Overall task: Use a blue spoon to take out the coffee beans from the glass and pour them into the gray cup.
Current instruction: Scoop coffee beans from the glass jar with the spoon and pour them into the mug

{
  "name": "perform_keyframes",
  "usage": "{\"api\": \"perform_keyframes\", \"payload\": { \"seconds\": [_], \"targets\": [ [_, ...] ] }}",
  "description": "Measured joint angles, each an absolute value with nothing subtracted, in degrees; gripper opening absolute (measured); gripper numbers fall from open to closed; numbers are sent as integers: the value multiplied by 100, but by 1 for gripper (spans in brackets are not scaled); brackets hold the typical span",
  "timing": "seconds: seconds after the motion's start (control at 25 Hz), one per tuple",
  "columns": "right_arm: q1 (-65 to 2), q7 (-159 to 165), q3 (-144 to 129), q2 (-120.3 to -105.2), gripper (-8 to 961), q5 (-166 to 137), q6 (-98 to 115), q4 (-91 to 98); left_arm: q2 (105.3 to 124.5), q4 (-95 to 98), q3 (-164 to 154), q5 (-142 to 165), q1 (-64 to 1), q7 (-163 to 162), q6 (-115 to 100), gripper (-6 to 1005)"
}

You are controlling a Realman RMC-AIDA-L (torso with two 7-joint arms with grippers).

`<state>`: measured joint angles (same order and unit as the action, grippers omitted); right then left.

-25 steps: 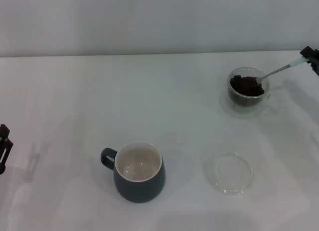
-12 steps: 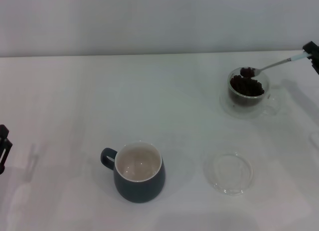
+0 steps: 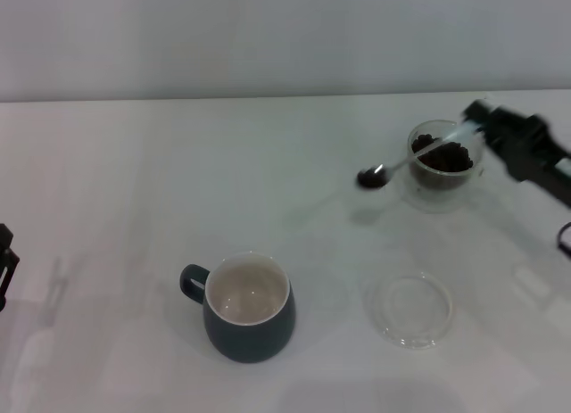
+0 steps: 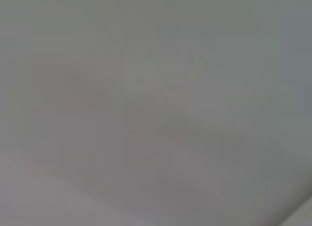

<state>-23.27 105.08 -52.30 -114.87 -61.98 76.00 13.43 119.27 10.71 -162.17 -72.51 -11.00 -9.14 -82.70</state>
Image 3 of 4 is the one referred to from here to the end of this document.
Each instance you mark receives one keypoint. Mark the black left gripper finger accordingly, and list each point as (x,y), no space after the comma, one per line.
(4,257)

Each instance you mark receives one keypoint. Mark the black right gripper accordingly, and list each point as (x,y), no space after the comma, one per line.
(540,159)

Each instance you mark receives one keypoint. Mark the dark coffee beans heap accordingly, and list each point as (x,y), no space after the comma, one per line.
(450,156)

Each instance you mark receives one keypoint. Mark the dark teal ceramic mug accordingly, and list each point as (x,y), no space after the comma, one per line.
(250,341)

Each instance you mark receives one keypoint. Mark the round clear glass dish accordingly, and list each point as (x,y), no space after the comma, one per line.
(428,337)

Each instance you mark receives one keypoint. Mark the double-wall glass cup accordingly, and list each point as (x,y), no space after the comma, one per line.
(439,181)

